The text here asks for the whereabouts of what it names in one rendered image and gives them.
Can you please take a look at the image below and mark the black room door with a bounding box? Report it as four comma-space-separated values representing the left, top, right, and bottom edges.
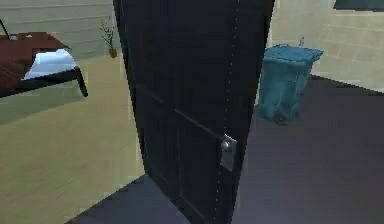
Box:
112, 0, 276, 224

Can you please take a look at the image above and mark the blue wheeled bin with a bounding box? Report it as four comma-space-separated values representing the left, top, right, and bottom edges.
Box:
255, 43, 325, 126

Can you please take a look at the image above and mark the potted house plant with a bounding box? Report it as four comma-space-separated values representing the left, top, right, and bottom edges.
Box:
99, 18, 119, 59

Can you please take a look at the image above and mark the dark window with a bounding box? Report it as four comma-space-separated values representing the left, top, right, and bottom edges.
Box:
333, 0, 384, 12

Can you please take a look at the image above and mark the brown bed with black frame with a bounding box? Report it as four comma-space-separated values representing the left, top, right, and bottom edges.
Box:
0, 18, 89, 100

